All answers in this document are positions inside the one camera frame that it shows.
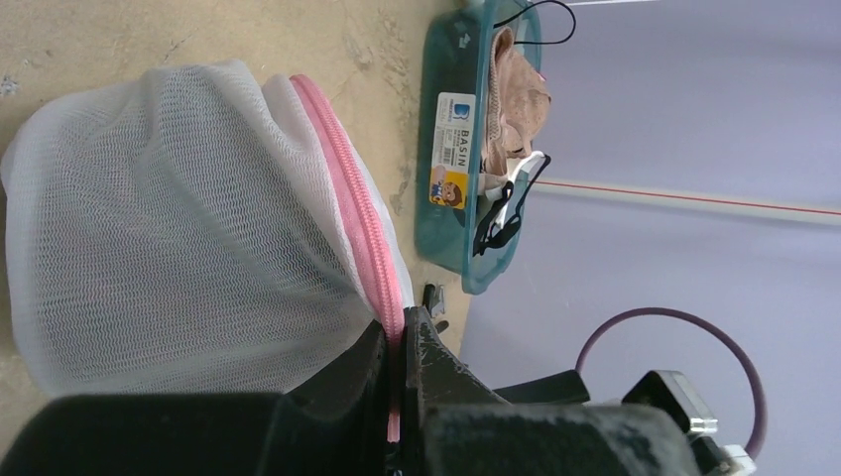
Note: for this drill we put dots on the black garment in bin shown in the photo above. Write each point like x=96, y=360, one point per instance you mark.
x=540, y=23

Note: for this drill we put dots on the teal transparent plastic bin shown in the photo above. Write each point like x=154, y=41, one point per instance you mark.
x=453, y=102

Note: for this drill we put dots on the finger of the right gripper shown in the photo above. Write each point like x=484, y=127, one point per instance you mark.
x=564, y=388

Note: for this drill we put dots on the pink-trimmed white mesh laundry bag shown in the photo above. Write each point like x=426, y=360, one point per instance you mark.
x=194, y=231

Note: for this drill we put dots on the white bra with black straps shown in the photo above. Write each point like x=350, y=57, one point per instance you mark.
x=503, y=221

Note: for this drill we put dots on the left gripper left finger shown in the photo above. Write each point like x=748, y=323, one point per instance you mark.
x=333, y=424

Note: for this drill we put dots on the white PVC pipe frame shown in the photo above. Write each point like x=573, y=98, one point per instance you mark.
x=695, y=201

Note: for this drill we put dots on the pink bra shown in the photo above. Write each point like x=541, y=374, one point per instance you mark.
x=518, y=104

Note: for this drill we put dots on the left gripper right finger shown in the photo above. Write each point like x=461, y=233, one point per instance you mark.
x=452, y=424

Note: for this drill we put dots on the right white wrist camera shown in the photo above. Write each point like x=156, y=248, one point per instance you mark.
x=671, y=392

